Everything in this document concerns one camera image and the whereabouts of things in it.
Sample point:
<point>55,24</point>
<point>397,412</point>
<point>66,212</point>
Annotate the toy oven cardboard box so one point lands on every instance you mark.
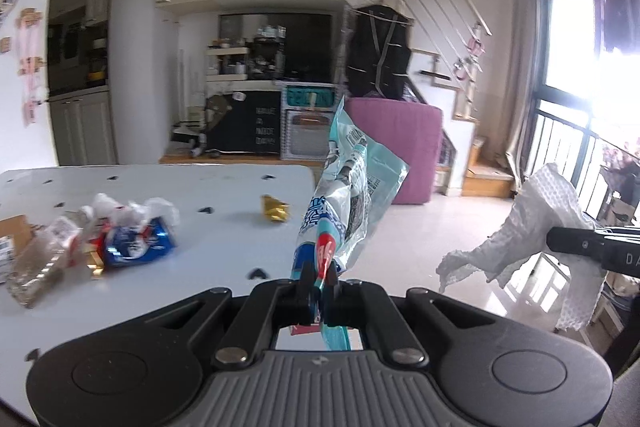
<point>307,110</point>

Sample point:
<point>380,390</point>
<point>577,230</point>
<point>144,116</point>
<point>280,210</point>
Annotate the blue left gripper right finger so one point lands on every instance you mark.
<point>331,293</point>

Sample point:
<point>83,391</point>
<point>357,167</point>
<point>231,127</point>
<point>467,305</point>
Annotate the red snack wrapper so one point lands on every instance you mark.
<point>87,248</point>

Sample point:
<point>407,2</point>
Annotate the brown cardboard box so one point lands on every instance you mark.
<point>15,235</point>

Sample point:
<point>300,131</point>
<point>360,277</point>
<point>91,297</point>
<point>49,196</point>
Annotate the teal plastic snack wrapper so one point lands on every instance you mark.
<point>360,179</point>

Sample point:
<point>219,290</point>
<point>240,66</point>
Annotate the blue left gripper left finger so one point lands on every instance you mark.
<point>305,300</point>

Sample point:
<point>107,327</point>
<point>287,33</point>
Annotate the gold foil wrapper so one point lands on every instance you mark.
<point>274,209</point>

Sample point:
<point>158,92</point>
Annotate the clear plastic water bottle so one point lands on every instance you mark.
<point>42,263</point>

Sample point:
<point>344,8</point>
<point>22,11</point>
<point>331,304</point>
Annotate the white lace cloth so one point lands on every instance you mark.
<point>546,200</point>

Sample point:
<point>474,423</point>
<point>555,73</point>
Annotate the black chalkboard cabinet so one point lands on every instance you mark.
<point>244,122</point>

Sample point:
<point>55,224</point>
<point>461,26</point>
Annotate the pink folded mattress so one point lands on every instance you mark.
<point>412,131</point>

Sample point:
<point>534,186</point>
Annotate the crumpled white plastic bag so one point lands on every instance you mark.
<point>104,210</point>

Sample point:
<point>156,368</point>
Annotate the crushed blue soda can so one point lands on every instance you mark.
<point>123,246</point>

